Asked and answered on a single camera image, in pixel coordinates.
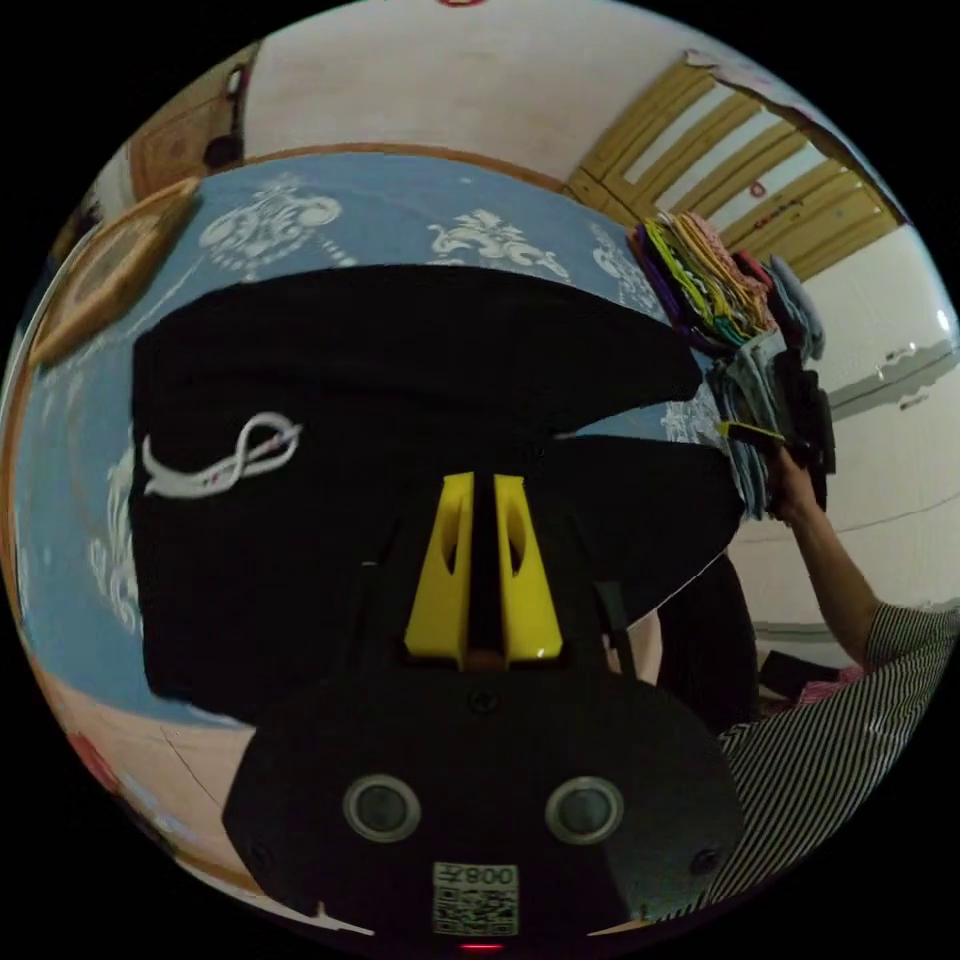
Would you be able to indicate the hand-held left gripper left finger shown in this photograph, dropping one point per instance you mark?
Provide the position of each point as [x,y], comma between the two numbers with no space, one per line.
[439,600]

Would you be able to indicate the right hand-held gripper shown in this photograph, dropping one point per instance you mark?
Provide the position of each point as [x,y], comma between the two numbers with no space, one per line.
[814,427]

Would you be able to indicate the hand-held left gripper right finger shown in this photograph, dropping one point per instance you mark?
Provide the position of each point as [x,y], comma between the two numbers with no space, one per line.
[534,607]

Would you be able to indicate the black striped pants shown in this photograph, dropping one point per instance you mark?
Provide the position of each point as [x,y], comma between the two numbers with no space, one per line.
[360,360]

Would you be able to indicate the person's right forearm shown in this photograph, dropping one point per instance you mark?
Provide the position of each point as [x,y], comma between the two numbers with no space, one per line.
[832,570]

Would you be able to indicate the person's right hand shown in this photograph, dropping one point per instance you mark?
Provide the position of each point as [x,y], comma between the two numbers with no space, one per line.
[791,487]

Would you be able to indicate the pile of clothes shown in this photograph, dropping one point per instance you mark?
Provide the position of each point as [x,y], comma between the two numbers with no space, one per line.
[712,277]

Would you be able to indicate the yellow framed window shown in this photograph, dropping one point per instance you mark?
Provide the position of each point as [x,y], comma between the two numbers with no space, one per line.
[720,135]

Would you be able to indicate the person's body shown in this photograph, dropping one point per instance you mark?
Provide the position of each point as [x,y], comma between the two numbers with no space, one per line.
[840,750]

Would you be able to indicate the bed with blue printed sheet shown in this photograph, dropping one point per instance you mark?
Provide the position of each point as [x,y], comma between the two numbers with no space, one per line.
[67,480]

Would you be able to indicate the brown wooden cupboard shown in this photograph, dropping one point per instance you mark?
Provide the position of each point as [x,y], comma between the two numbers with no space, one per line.
[187,127]

